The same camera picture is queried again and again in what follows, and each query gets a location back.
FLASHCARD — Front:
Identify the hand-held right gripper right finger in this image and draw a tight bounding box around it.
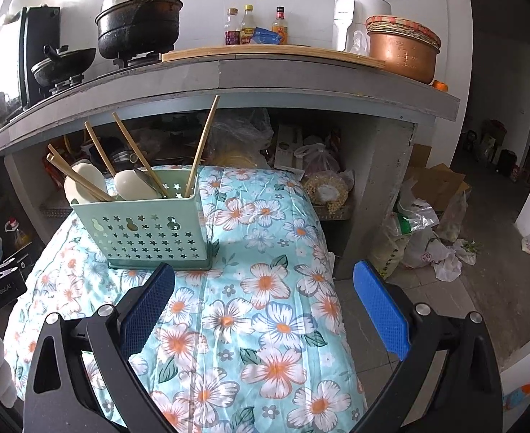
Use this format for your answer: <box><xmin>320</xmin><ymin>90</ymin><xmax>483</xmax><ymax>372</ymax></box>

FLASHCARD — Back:
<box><xmin>352</xmin><ymin>261</ymin><xmax>505</xmax><ymax>433</ymax></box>

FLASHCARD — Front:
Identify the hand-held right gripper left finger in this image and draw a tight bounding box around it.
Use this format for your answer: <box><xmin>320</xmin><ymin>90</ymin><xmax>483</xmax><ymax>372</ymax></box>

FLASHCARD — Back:
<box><xmin>21</xmin><ymin>263</ymin><xmax>176</xmax><ymax>433</ymax></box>

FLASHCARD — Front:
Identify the green plastic utensil holder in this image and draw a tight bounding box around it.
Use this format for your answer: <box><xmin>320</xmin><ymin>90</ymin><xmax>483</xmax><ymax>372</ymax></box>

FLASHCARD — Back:
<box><xmin>70</xmin><ymin>165</ymin><xmax>219</xmax><ymax>272</ymax></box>

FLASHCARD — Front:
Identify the bamboo chopstick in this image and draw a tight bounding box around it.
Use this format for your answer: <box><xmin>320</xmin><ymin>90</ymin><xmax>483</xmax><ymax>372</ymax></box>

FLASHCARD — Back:
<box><xmin>185</xmin><ymin>95</ymin><xmax>221</xmax><ymax>198</ymax></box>
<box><xmin>112</xmin><ymin>114</ymin><xmax>172</xmax><ymax>198</ymax></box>
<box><xmin>45</xmin><ymin>156</ymin><xmax>109</xmax><ymax>202</ymax></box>
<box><xmin>47</xmin><ymin>145</ymin><xmax>114</xmax><ymax>201</ymax></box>
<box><xmin>84</xmin><ymin>121</ymin><xmax>116</xmax><ymax>178</ymax></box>

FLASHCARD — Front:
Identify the white ceramic spoon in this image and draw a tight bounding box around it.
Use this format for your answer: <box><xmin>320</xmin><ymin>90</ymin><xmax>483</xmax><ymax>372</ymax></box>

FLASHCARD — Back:
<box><xmin>64</xmin><ymin>161</ymin><xmax>102</xmax><ymax>205</ymax></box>
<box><xmin>113</xmin><ymin>169</ymin><xmax>160</xmax><ymax>200</ymax></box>

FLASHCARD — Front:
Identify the metal spoon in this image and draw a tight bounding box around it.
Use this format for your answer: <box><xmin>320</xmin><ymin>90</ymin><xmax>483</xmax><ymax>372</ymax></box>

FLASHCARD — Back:
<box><xmin>132</xmin><ymin>168</ymin><xmax>169</xmax><ymax>200</ymax></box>

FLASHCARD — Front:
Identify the yellow oil bottle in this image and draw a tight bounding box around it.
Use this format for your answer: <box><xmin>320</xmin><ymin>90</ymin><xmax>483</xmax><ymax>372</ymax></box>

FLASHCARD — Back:
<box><xmin>4</xmin><ymin>218</ymin><xmax>32</xmax><ymax>250</ymax></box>

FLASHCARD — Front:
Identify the pile of plastic bags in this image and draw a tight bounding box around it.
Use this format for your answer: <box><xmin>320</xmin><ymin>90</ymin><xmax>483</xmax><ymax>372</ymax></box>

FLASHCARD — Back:
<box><xmin>377</xmin><ymin>189</ymin><xmax>478</xmax><ymax>286</ymax></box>

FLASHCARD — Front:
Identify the floral blue blanket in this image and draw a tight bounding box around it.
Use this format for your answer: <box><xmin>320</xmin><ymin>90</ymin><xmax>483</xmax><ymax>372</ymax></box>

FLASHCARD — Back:
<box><xmin>4</xmin><ymin>165</ymin><xmax>370</xmax><ymax>433</ymax></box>

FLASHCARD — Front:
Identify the bag of beans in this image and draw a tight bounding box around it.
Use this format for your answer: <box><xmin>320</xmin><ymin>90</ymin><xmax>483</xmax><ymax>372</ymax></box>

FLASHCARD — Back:
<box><xmin>302</xmin><ymin>170</ymin><xmax>356</xmax><ymax>218</ymax></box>

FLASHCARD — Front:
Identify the cardboard box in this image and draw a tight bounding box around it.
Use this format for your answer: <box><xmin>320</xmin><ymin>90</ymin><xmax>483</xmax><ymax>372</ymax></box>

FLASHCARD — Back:
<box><xmin>405</xmin><ymin>144</ymin><xmax>472</xmax><ymax>223</ymax></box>

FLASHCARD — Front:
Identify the pink plastic bag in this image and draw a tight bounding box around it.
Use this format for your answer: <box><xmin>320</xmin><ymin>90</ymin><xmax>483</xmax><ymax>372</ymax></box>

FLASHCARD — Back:
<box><xmin>294</xmin><ymin>143</ymin><xmax>340</xmax><ymax>178</ymax></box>

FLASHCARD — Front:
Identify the white carton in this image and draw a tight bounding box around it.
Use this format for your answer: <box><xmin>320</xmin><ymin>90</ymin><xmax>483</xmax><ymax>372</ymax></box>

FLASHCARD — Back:
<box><xmin>274</xmin><ymin>123</ymin><xmax>309</xmax><ymax>170</ymax></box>

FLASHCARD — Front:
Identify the black wok with lid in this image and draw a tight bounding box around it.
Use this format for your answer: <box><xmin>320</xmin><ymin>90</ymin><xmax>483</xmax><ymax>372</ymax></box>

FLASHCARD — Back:
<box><xmin>31</xmin><ymin>45</ymin><xmax>97</xmax><ymax>88</ymax></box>

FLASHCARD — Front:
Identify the black panel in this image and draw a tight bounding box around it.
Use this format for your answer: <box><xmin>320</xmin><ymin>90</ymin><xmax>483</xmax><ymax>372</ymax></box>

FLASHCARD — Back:
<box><xmin>19</xmin><ymin>5</ymin><xmax>61</xmax><ymax>110</ymax></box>

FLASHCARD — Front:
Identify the gas stove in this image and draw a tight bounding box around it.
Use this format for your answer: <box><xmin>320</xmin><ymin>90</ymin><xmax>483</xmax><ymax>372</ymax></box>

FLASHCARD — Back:
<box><xmin>35</xmin><ymin>49</ymin><xmax>176</xmax><ymax>96</ymax></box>

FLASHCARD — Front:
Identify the concrete kitchen counter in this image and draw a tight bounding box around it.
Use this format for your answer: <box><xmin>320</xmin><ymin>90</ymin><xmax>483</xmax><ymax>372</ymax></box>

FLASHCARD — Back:
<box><xmin>0</xmin><ymin>56</ymin><xmax>461</xmax><ymax>271</ymax></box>

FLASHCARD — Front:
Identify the copper inner pot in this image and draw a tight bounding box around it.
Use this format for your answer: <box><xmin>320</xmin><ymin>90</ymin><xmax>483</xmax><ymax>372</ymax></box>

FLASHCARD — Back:
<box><xmin>367</xmin><ymin>31</ymin><xmax>439</xmax><ymax>85</ymax></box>

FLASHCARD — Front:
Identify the large black pot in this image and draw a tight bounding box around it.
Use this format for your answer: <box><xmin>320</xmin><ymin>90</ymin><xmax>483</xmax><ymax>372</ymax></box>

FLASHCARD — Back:
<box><xmin>94</xmin><ymin>0</ymin><xmax>184</xmax><ymax>61</ymax></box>

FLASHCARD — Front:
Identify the wooden cutting board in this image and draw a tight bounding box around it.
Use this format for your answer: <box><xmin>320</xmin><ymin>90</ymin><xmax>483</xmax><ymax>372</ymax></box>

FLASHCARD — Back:
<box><xmin>161</xmin><ymin>45</ymin><xmax>386</xmax><ymax>70</ymax></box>

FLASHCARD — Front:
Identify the woven trivet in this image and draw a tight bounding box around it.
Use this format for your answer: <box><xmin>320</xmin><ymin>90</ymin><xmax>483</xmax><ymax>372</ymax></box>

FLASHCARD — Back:
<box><xmin>365</xmin><ymin>15</ymin><xmax>442</xmax><ymax>48</ymax></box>

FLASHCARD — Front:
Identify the dark sauce bottle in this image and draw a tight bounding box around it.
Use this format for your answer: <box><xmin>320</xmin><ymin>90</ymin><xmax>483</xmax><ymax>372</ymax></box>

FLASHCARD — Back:
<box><xmin>224</xmin><ymin>8</ymin><xmax>241</xmax><ymax>46</ymax></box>

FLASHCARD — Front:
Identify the white electric appliance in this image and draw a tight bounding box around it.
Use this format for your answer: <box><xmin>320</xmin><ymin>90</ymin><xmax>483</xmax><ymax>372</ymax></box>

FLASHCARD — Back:
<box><xmin>332</xmin><ymin>0</ymin><xmax>392</xmax><ymax>53</ymax></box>

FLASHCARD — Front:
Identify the blue packet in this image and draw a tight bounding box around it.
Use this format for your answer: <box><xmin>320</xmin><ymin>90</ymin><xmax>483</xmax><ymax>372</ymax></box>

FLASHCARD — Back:
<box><xmin>251</xmin><ymin>27</ymin><xmax>281</xmax><ymax>46</ymax></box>

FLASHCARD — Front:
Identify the red cap sauce bottle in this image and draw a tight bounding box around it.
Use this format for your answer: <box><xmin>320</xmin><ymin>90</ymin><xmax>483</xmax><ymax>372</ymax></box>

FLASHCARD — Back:
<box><xmin>271</xmin><ymin>6</ymin><xmax>290</xmax><ymax>46</ymax></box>

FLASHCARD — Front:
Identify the yellow cap sauce bottle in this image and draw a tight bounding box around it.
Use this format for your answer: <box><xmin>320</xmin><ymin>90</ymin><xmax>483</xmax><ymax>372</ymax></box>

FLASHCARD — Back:
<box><xmin>240</xmin><ymin>5</ymin><xmax>256</xmax><ymax>46</ymax></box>

